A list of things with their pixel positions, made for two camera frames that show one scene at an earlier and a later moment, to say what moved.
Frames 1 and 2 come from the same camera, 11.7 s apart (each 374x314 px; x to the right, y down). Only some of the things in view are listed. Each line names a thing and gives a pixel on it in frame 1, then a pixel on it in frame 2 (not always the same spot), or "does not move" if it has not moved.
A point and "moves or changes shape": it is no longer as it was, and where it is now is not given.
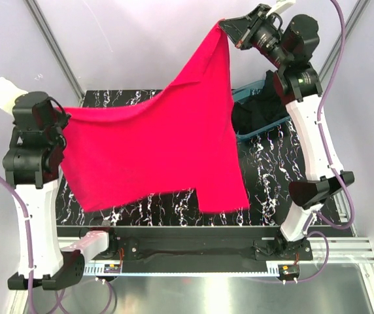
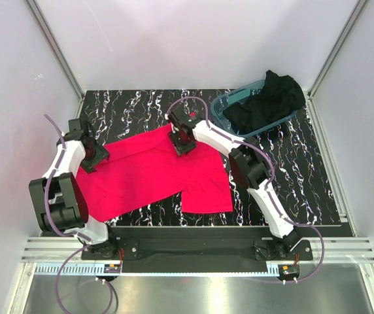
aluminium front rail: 341,250 does not move
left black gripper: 61,117 to 101,154
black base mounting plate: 203,248 does not move
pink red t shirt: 181,138 moves or changes shape
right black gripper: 241,30 to 180,149
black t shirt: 259,110 does not move
